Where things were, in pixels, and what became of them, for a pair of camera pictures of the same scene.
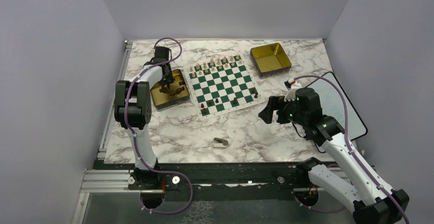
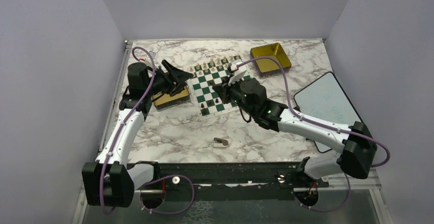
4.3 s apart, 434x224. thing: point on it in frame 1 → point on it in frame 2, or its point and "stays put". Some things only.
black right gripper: x=276 y=103 → x=222 y=93
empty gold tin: x=269 y=60 stays put
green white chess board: x=223 y=85 stays put
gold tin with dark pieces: x=177 y=93 stays put
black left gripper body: x=168 y=78 → x=163 y=82
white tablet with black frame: x=332 y=105 stays put
